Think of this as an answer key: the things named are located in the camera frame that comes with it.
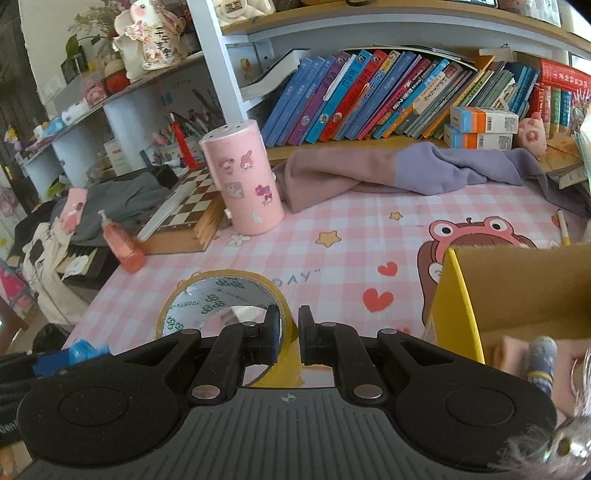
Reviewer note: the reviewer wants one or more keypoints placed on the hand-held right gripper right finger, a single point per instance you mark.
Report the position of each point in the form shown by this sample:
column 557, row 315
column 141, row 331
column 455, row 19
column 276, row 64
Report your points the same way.
column 304, row 332

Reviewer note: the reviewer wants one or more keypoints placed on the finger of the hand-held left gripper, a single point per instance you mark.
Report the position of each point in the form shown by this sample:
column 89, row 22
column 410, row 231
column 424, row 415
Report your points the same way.
column 78, row 355

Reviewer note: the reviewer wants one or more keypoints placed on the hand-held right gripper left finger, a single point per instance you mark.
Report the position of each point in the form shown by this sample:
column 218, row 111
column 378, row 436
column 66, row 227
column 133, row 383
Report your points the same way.
column 274, row 332

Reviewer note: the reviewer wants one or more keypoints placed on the yellow packing tape roll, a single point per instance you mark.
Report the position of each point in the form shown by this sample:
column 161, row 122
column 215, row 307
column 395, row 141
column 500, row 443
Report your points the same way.
column 217, row 288

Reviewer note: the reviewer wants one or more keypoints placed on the yellow cardboard box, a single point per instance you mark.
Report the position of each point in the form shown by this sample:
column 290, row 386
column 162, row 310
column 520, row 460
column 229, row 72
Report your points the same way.
column 455, row 314

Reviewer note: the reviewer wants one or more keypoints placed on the white blue glue bottle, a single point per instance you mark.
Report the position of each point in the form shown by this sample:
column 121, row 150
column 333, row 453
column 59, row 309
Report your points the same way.
column 542, row 360

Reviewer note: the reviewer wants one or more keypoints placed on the desktop with pink checked cloth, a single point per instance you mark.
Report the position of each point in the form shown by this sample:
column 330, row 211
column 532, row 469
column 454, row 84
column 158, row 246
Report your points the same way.
column 346, row 244

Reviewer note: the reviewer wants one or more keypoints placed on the white printed cloth bag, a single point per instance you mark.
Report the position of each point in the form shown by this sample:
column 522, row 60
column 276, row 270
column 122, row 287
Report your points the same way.
column 46, row 258

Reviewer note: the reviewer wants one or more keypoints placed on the orange pump bottle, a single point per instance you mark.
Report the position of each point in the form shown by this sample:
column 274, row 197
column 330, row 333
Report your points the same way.
column 127, row 251

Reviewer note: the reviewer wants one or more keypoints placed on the wooden chess board box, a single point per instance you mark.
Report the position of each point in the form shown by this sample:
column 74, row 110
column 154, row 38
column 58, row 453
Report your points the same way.
column 184, row 217

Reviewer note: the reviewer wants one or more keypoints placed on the pink pouch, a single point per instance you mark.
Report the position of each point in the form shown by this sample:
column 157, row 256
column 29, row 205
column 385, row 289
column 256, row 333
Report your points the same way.
column 74, row 207

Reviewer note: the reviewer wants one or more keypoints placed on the pink sticker-covered cylinder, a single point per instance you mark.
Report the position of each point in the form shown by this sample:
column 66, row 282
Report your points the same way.
column 240, row 184

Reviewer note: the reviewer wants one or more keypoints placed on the grey cloth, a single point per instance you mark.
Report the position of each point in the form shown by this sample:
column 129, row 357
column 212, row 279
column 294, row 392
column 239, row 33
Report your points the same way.
column 115, row 198

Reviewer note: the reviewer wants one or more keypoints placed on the white flat ruler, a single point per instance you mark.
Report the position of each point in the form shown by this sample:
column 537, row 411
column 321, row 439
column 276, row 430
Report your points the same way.
column 161, row 216

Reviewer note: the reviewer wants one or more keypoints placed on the purple cloth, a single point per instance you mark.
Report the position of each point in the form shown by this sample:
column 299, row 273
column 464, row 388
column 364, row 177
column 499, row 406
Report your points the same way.
column 369, row 170

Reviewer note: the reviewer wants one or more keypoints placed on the bunch of pens in holders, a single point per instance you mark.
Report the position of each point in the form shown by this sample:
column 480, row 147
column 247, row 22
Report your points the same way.
column 184, row 134

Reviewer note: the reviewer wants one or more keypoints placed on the row of colourful books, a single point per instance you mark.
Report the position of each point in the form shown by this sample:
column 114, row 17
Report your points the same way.
column 346, row 97

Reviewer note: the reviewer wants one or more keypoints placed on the white leaning book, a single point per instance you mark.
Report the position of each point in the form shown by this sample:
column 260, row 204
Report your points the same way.
column 272, row 76

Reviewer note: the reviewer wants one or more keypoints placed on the orange white small carton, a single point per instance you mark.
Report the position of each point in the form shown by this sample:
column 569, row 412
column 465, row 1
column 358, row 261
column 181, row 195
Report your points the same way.
column 482, row 120
column 475, row 138

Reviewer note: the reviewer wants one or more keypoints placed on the red round figurine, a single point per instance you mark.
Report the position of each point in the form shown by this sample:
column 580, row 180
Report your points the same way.
column 116, row 81

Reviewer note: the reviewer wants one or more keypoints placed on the white shelf unit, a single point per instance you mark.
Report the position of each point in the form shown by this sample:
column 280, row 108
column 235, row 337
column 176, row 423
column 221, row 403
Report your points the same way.
column 217, row 60

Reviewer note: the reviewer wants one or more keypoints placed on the white yellow pen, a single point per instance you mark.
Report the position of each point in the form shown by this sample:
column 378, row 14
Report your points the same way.
column 564, row 228

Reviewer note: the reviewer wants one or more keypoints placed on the fuzzy cloth with metal eyelet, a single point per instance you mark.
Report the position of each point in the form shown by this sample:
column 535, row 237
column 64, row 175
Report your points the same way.
column 565, row 445

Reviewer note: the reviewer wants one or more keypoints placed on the pink pig plush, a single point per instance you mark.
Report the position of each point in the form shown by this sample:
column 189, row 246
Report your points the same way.
column 531, row 136

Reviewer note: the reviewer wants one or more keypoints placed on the white pink bunny figurine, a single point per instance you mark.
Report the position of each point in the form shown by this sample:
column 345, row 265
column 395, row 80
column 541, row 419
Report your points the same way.
column 147, row 46

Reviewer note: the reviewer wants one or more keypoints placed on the white quilted handbag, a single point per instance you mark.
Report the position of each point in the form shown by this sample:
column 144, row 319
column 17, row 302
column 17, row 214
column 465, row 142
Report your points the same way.
column 244, row 11

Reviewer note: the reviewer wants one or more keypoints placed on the red hardcover book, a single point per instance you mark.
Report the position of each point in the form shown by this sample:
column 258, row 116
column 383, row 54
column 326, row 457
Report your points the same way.
column 540, row 108

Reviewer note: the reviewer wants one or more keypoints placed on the red thick dictionary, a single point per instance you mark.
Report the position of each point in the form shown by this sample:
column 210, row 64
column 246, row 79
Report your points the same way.
column 565, row 76

